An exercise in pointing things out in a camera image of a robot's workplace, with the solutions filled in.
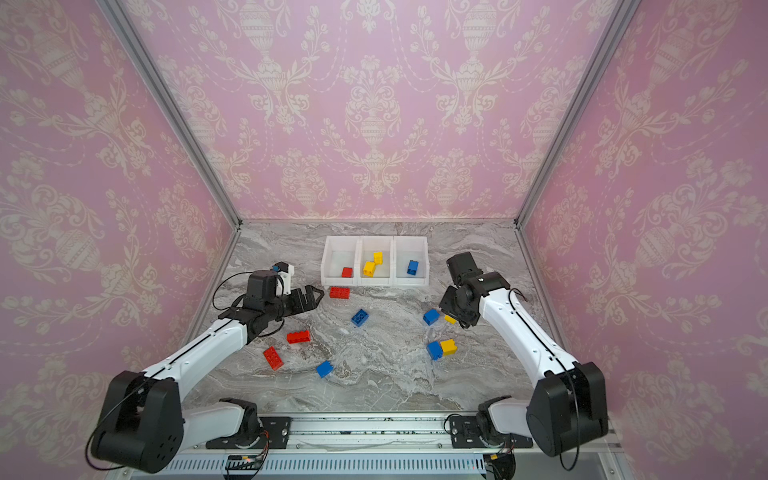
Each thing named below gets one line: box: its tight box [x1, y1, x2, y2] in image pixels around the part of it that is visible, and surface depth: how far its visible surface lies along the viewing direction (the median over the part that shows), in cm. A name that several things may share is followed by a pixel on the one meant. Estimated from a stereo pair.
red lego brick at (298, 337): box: [287, 330, 311, 344], surface depth 91 cm
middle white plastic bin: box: [360, 236, 394, 286], surface depth 107 cm
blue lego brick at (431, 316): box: [423, 308, 441, 326], surface depth 96 cm
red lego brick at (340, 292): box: [329, 286, 351, 299], surface depth 101 cm
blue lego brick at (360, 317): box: [351, 308, 369, 327], surface depth 96 cm
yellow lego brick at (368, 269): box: [363, 261, 375, 277], surface depth 105 cm
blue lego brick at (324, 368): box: [316, 360, 334, 379], surface depth 87 cm
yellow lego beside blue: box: [440, 339, 458, 356], surface depth 88 cm
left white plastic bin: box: [320, 236, 361, 286], surface depth 108 cm
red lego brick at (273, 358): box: [263, 346, 284, 371], surface depth 87 cm
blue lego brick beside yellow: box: [427, 340, 444, 361], surface depth 87 cm
